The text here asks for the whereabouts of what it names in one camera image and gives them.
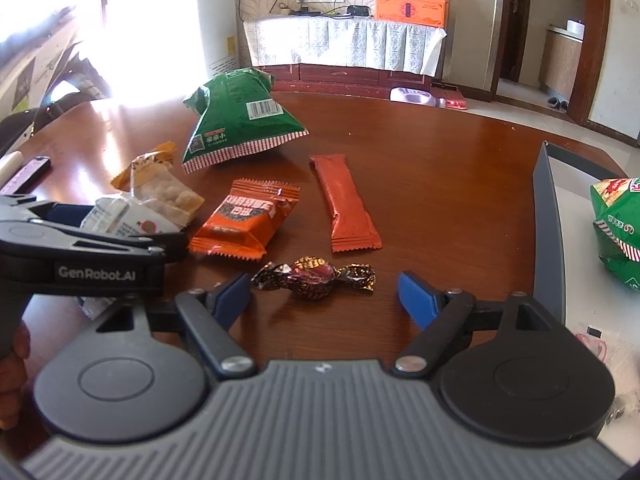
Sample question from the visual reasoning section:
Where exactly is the red-orange long bar packet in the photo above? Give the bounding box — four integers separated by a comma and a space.
308, 153, 384, 254

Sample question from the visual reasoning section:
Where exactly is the brown foil candy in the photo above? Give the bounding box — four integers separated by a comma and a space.
249, 255, 377, 301

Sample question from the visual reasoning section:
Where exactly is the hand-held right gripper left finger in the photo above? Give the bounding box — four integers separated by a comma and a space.
94, 272, 258, 381

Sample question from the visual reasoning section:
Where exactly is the red flat floor object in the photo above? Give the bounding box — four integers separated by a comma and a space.
432, 84, 469, 111

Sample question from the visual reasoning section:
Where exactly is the person's left hand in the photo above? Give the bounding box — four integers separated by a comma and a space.
0, 320, 29, 432

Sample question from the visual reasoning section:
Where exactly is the purple phone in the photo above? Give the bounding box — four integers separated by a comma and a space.
0, 156, 53, 196

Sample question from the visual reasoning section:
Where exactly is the wooden kitchen cabinet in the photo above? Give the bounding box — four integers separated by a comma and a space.
539, 25, 586, 104

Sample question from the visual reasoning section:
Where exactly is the orange snack packet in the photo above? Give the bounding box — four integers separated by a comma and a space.
188, 178, 301, 261

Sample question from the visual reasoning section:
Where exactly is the white standing air conditioner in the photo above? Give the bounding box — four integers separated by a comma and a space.
194, 0, 236, 82

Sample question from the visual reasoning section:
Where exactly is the dark green barcode snack bag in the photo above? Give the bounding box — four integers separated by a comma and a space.
182, 68, 311, 175

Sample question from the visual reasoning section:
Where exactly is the wooden television cabinet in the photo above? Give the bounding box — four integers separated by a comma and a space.
259, 62, 442, 99

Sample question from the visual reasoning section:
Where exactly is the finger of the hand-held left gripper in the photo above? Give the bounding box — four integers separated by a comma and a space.
0, 193, 97, 229
47, 226, 189, 264

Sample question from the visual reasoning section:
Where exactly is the white lace cabinet cloth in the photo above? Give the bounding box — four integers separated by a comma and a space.
243, 13, 448, 77

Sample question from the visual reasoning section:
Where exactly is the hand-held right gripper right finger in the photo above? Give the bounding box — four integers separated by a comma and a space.
391, 270, 569, 378

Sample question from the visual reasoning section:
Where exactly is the black chair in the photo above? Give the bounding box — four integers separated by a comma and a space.
47, 54, 110, 112

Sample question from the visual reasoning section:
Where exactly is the yellow peanut packet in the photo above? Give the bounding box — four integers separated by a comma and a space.
110, 140, 205, 224

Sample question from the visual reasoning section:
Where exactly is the brown wooden door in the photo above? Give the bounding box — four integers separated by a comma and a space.
499, 0, 527, 82

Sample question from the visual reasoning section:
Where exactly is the white purple bottle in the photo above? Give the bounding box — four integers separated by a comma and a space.
389, 87, 446, 109

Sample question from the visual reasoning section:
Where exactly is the clear pink packet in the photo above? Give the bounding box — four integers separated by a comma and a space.
574, 326, 640, 363

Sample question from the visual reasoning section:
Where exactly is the white grey snack packet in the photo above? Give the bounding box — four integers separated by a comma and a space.
74, 196, 182, 322

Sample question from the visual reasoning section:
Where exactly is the green shrimp cracker bag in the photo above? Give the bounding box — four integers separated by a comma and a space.
589, 177, 640, 294

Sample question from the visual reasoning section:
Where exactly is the grey box white interior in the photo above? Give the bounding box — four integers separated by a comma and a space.
532, 140, 640, 463

